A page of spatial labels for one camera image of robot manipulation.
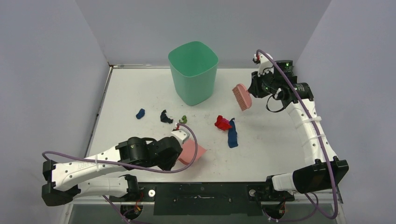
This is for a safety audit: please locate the green plastic bin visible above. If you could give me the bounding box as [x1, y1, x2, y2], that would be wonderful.
[168, 41, 219, 106]

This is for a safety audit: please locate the green paper scrap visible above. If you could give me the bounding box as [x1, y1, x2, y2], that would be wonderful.
[178, 115, 188, 124]

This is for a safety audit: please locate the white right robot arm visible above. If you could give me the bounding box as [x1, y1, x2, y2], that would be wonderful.
[248, 59, 349, 200]

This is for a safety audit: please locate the long blue paper scrap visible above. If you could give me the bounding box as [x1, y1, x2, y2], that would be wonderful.
[227, 118, 238, 148]

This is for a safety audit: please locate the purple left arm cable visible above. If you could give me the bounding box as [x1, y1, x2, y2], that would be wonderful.
[42, 123, 198, 224]

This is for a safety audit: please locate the small blue paper scrap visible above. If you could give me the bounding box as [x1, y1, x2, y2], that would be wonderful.
[136, 108, 145, 119]

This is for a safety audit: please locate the pink plastic dustpan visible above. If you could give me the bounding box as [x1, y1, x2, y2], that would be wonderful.
[177, 139, 207, 165]

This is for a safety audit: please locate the dark navy paper scrap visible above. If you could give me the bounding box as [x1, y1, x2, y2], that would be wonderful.
[160, 110, 173, 124]

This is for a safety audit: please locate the pink hand brush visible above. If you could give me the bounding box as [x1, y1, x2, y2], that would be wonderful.
[232, 84, 252, 111]

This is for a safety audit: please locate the aluminium frame rail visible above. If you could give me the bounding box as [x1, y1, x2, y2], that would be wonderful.
[63, 182, 344, 205]

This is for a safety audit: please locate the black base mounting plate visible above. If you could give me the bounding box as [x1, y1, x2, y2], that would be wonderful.
[110, 182, 283, 216]

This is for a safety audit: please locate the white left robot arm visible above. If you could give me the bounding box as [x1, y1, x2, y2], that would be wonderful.
[42, 134, 189, 206]

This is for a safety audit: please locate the red paper scrap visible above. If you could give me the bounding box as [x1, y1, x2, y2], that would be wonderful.
[214, 115, 232, 131]

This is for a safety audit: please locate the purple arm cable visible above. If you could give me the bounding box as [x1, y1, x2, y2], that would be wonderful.
[255, 49, 339, 223]
[42, 123, 198, 224]

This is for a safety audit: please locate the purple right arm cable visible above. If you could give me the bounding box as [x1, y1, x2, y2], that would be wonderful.
[255, 49, 339, 223]

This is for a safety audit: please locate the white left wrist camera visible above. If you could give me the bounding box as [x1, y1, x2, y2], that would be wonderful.
[171, 124, 190, 146]

